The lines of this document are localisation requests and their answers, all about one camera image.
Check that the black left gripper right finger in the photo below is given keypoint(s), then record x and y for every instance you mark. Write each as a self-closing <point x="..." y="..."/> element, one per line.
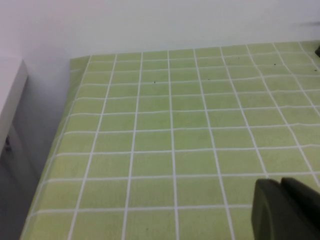
<point x="305" y="197"/>

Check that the green checked tablecloth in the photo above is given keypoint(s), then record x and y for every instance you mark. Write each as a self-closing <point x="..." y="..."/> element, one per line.
<point x="162" y="137"/>

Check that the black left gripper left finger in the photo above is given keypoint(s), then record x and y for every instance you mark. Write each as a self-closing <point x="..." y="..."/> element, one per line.
<point x="272" y="215"/>

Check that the white desk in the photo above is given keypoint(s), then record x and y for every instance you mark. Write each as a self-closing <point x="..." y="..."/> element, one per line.
<point x="12" y="100"/>

